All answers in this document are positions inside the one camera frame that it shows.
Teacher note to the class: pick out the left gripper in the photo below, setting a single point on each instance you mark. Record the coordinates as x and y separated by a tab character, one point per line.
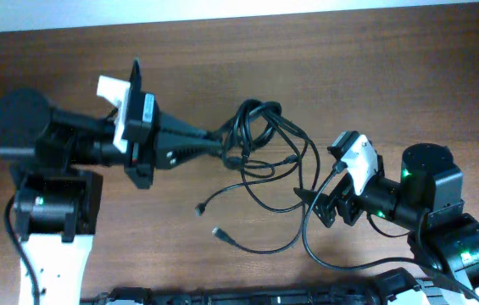
142	159

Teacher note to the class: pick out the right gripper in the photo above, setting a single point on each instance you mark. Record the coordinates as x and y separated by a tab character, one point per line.
346	196

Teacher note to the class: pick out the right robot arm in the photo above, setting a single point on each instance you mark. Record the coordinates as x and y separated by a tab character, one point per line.
426	200

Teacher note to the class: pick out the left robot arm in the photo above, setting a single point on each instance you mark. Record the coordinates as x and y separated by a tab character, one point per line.
52	216

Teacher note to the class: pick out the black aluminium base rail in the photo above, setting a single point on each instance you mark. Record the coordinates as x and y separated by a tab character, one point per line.
392	287

